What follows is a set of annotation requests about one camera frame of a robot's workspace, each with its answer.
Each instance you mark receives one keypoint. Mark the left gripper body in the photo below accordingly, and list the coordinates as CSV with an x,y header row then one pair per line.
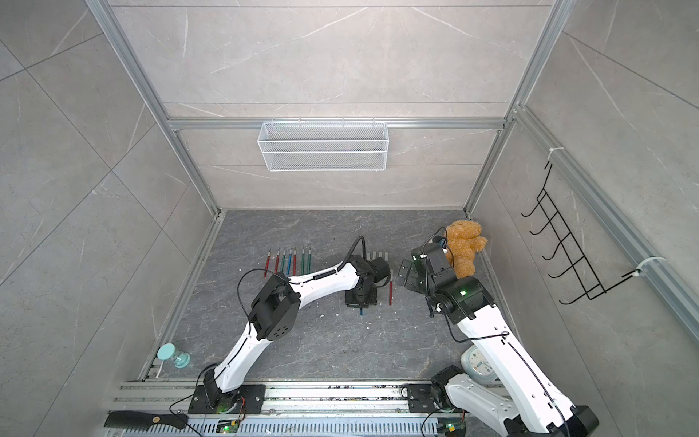
x,y
359,300

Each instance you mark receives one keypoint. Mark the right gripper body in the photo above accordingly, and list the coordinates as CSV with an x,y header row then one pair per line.
x,y
414,281

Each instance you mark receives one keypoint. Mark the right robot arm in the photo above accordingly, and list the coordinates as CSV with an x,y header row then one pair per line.
x,y
533,405

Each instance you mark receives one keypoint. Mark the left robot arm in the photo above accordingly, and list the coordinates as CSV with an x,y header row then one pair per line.
x,y
274,312

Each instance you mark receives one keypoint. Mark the brown teddy bear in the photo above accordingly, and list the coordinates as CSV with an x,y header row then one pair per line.
x,y
465,240

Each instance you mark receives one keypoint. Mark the white tape roll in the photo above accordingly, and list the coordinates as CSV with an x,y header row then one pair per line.
x,y
475,364

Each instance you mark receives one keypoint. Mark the teal sand timer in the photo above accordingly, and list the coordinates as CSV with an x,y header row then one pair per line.
x,y
168,352

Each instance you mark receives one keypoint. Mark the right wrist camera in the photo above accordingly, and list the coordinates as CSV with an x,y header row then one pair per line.
x,y
429,250

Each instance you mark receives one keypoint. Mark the aluminium mounting rail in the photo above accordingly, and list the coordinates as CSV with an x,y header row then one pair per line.
x,y
362,405

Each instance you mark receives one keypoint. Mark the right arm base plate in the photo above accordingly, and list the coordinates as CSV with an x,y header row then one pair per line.
x,y
418,397

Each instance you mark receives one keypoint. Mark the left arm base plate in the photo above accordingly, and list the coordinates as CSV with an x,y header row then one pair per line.
x,y
249,398

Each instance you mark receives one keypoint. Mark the white wire mesh basket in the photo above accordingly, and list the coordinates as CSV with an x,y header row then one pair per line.
x,y
324,146

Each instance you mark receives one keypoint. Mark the black wire hook rack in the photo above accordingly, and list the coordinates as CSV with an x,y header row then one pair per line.
x,y
567,243

